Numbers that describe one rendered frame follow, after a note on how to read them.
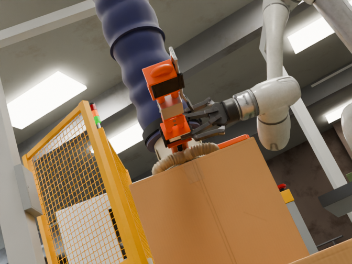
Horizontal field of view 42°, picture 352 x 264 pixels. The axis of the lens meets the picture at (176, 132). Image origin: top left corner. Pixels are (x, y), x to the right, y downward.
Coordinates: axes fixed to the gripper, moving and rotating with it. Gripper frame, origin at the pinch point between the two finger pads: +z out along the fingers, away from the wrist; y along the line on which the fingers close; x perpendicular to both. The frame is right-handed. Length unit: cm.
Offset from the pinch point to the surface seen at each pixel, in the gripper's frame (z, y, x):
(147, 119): 7.4, -15.7, 18.3
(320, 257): -8, 54, -64
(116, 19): 6, -61, 15
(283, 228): -17.0, 40.5, -5.2
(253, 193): -13.3, 28.6, -5.2
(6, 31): 94, -221, 184
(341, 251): -11, 54, -64
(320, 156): -157, -60, 344
